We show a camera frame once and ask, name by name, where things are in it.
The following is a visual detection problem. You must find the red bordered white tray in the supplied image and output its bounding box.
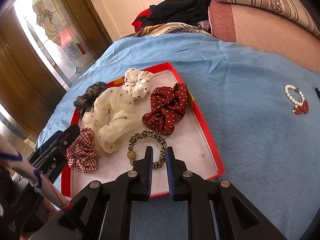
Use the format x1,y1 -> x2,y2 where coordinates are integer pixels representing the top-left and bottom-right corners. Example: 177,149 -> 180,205
61,62 -> 225,198

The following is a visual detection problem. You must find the white blue striped sleeve forearm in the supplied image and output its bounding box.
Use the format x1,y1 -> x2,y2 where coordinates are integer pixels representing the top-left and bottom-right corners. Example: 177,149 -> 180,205
0,136 -> 73,212

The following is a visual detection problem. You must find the stained glass door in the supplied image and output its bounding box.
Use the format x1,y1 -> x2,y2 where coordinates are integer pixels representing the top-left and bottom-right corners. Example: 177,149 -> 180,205
12,0 -> 101,91

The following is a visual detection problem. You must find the black and red clothes pile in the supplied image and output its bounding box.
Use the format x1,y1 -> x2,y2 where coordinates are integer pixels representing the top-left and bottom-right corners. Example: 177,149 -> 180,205
131,0 -> 212,32

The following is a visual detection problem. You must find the leopard print hair tie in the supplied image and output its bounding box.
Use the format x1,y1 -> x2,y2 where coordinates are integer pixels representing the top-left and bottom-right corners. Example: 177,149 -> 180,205
127,129 -> 168,170

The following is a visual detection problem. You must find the red bead bracelet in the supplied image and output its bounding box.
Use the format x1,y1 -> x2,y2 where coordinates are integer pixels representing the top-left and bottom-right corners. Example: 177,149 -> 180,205
291,100 -> 310,115

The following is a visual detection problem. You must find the dark red polka-dot scrunchie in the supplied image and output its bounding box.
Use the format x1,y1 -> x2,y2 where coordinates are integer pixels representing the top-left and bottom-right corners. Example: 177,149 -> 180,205
142,82 -> 188,136

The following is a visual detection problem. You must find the red white plaid scrunchie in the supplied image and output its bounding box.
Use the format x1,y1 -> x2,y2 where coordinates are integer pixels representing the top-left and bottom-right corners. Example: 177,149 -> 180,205
66,127 -> 98,173

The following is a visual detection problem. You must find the black sheer beaded scrunchie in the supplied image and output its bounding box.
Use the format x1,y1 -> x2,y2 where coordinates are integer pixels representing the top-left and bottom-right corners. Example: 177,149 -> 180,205
73,81 -> 108,119

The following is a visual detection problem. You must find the patterned beige scarf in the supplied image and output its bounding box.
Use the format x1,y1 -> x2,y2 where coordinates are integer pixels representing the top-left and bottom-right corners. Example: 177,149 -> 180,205
133,22 -> 209,37

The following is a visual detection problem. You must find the cream sheer dotted scrunchie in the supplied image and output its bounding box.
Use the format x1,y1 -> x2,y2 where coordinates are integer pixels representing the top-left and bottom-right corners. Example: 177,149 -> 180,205
82,87 -> 142,154

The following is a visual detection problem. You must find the white pearl bead bracelet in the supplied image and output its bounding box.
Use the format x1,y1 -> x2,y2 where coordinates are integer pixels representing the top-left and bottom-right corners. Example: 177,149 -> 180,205
284,84 -> 306,107

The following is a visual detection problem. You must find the pink quilted bolster cushion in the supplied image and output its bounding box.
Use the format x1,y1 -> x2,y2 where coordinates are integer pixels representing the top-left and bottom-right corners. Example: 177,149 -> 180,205
208,0 -> 319,72

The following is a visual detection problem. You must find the white cherry print scrunchie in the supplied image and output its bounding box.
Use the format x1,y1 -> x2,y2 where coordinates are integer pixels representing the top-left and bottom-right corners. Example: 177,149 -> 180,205
121,68 -> 154,99

